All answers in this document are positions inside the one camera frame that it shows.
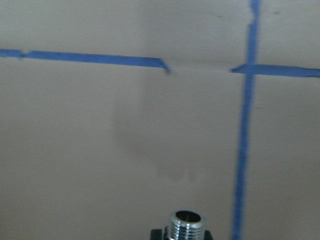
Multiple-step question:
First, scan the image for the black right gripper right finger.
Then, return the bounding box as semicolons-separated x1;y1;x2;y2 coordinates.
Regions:
203;230;214;240

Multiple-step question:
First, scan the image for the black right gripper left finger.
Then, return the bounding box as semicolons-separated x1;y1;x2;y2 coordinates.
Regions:
149;228;167;240

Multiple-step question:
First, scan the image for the chrome threaded pipe fitting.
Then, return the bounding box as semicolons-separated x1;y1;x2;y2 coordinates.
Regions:
167;209;206;240

